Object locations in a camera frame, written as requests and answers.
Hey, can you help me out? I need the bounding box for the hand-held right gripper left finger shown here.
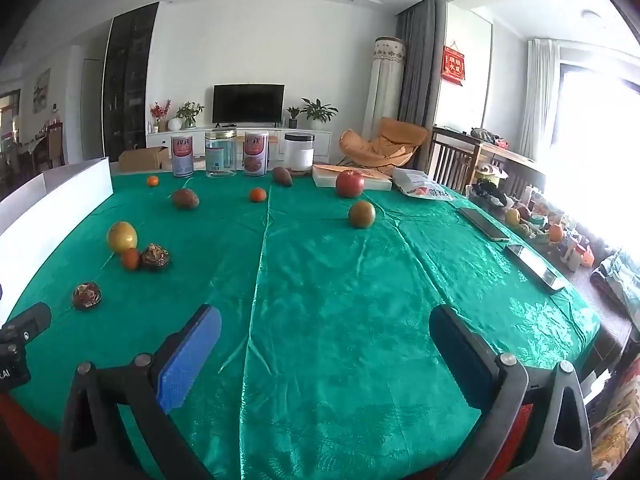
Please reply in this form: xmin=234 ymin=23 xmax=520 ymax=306
xmin=59 ymin=304 xmax=222 ymax=480

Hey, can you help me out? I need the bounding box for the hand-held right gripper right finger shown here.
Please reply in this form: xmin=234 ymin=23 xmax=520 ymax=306
xmin=429 ymin=304 xmax=593 ymax=480

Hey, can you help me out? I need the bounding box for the person's red clothing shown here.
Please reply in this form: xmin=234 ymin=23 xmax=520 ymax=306
xmin=0 ymin=392 xmax=71 ymax=480

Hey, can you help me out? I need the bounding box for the black smartphone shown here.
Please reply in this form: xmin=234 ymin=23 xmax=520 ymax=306
xmin=458 ymin=207 xmax=511 ymax=243

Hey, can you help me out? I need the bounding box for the green satin tablecloth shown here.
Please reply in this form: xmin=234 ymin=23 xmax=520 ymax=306
xmin=0 ymin=167 xmax=601 ymax=480

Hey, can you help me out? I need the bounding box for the pile of small household items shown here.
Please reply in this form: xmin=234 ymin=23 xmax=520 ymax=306
xmin=465 ymin=180 xmax=596 ymax=271

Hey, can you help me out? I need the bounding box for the green brown round pear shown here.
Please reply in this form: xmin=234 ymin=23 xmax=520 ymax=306
xmin=348 ymin=200 xmax=376 ymax=229

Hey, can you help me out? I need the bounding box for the patterned floral cushion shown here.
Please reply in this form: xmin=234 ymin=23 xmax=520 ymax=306
xmin=587 ymin=355 xmax=640 ymax=480

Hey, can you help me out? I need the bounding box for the white plastic bag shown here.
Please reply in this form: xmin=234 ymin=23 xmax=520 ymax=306
xmin=392 ymin=168 xmax=455 ymax=202

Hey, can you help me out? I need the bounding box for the folded patterned blanket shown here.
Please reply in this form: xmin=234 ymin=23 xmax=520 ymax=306
xmin=590 ymin=249 xmax=640 ymax=331

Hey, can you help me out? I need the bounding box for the wooden slatted chair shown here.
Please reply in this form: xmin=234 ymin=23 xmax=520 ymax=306
xmin=425 ymin=126 xmax=483 ymax=192

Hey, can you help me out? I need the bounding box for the printed tin can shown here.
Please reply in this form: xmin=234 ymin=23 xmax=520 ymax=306
xmin=243 ymin=131 xmax=270 ymax=177
xmin=171 ymin=135 xmax=195 ymax=179

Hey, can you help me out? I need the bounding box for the wooden side desk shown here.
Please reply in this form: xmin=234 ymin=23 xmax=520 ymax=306
xmin=470 ymin=135 xmax=546 ymax=196

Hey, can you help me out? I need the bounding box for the brown cardboard box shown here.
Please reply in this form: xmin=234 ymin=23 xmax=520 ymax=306
xmin=118 ymin=146 xmax=171 ymax=172

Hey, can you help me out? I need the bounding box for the clear glass jar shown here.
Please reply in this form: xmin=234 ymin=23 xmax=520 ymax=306
xmin=204 ymin=129 xmax=238 ymax=179

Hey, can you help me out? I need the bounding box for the red apple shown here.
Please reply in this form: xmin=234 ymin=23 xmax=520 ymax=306
xmin=335 ymin=169 xmax=366 ymax=199

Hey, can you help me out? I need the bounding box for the white flat box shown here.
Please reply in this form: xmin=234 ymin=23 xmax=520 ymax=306
xmin=312 ymin=164 xmax=393 ymax=192

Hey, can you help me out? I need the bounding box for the orange lounge chair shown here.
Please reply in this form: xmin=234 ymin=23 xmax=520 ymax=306
xmin=339 ymin=117 xmax=430 ymax=170

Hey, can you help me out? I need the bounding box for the orange paper envelope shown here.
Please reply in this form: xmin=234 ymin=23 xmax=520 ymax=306
xmin=313 ymin=163 xmax=393 ymax=181

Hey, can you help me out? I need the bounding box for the white canister with black lid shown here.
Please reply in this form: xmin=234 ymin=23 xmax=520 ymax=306
xmin=283 ymin=132 xmax=316 ymax=172

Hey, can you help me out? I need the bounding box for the green plant in vase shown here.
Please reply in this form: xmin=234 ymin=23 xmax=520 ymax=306
xmin=176 ymin=101 xmax=205 ymax=130

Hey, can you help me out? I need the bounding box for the red flower bouquet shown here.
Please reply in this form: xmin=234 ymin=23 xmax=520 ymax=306
xmin=150 ymin=99 xmax=172 ymax=133

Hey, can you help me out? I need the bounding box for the black flat television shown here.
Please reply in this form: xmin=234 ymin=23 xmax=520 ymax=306
xmin=212 ymin=83 xmax=286 ymax=125

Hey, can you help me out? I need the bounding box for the white sheer curtain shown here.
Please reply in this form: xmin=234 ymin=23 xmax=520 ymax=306
xmin=518 ymin=38 xmax=561 ymax=161

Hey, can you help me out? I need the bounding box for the large leafy potted plant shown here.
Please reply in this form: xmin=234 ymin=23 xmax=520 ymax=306
xmin=300 ymin=98 xmax=339 ymax=124

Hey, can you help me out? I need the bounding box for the covered standing air conditioner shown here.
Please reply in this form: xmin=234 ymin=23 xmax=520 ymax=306
xmin=361 ymin=36 xmax=408 ymax=141

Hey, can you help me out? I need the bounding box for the dark glass display cabinet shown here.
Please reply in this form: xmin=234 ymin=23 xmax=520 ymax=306
xmin=102 ymin=1 xmax=160 ymax=162

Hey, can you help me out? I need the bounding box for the grey curtain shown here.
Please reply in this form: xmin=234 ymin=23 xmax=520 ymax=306
xmin=396 ymin=0 xmax=437 ymax=131

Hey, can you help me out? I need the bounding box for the framed wall picture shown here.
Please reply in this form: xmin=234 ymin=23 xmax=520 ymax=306
xmin=33 ymin=68 xmax=52 ymax=114

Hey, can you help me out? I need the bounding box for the red wall hanging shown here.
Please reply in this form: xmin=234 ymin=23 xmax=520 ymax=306
xmin=442 ymin=40 xmax=467 ymax=87

